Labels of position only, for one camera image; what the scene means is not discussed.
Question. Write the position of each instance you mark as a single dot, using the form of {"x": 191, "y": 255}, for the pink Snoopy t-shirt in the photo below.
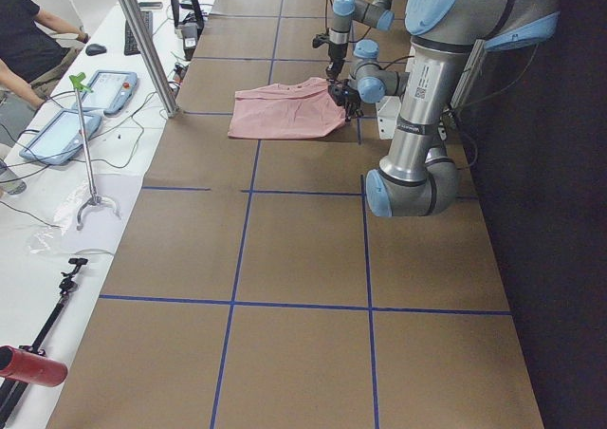
{"x": 286, "y": 112}

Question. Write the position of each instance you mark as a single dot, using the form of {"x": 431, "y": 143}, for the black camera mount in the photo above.
{"x": 321, "y": 39}

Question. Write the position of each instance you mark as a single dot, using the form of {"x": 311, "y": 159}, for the metal grabber reaching tool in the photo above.
{"x": 95, "y": 199}

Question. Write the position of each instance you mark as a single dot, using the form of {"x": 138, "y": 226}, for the aluminium frame post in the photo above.
{"x": 150, "y": 57}

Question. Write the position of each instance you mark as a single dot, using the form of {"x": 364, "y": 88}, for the red bottle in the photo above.
{"x": 23, "y": 366}

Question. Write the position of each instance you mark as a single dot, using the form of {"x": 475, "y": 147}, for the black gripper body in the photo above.
{"x": 345, "y": 94}
{"x": 337, "y": 55}

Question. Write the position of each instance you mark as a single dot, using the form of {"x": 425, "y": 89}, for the clear plastic bag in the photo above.
{"x": 99, "y": 234}

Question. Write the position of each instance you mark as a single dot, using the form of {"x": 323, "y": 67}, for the lower teach pendant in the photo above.
{"x": 61, "y": 139}

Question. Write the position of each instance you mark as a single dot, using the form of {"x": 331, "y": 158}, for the black computer mouse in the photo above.
{"x": 95, "y": 49}

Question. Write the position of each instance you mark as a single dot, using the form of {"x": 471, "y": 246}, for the teach pendant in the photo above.
{"x": 110, "y": 91}
{"x": 61, "y": 139}

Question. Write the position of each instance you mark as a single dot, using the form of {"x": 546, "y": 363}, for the upper teach pendant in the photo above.
{"x": 110, "y": 91}

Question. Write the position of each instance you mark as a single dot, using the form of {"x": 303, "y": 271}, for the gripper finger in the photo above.
{"x": 333, "y": 70}
{"x": 353, "y": 113}

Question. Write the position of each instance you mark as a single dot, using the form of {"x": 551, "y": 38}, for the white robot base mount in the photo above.
{"x": 387, "y": 110}

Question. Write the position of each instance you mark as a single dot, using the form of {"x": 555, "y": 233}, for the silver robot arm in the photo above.
{"x": 375, "y": 14}
{"x": 417, "y": 177}

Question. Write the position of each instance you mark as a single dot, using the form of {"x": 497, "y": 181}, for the green plastic clip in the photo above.
{"x": 78, "y": 83}

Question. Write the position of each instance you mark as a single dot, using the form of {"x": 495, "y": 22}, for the seated person dark shirt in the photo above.
{"x": 32, "y": 62}

